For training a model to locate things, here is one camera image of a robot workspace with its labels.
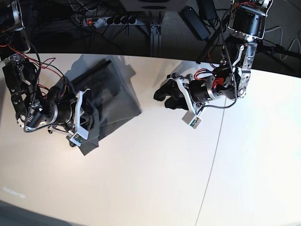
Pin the grey T-shirt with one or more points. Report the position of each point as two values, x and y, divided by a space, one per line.
110 94

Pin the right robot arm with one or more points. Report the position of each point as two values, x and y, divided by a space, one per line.
24 76

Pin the aluminium frame post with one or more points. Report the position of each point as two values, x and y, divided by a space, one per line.
156 18

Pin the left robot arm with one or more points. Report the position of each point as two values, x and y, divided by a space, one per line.
241 26

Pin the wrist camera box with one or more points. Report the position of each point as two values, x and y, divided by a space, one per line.
192 119
79 136

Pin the black power adapter brick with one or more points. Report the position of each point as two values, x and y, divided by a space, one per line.
194 23

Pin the black tripod stand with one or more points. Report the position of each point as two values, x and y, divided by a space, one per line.
277 49

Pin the white power strip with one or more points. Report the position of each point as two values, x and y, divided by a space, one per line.
98 22

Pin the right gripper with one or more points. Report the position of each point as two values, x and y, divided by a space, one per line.
61 114

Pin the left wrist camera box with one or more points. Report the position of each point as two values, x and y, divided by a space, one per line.
192 119

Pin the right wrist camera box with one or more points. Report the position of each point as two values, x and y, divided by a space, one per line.
79 136

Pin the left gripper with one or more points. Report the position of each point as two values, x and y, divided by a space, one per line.
189 94

